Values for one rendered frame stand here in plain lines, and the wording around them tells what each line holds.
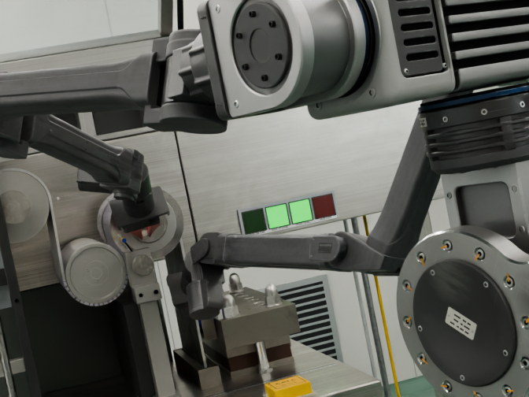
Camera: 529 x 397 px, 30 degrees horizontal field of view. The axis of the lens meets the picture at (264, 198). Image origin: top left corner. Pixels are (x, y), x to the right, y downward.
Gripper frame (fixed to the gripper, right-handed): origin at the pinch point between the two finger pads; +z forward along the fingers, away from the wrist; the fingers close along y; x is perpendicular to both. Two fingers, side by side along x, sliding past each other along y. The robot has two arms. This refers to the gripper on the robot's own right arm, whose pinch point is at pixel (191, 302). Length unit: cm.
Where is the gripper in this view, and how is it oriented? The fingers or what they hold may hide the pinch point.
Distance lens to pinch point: 204.3
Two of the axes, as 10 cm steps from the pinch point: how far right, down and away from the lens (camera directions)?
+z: -1.4, 4.9, 8.6
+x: -3.0, -8.5, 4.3
